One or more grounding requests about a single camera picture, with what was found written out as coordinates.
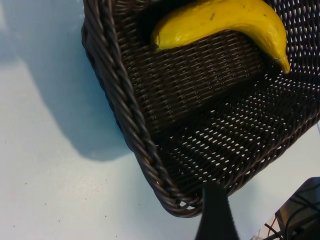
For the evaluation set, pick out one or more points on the yellow banana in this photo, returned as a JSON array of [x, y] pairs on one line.
[[225, 20]]

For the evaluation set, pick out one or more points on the dark brown wicker basket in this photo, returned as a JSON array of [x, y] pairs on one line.
[[200, 100]]

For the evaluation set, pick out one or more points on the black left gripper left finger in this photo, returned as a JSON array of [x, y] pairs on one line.
[[215, 220]]

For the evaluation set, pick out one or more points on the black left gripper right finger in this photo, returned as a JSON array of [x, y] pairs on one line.
[[312, 192]]

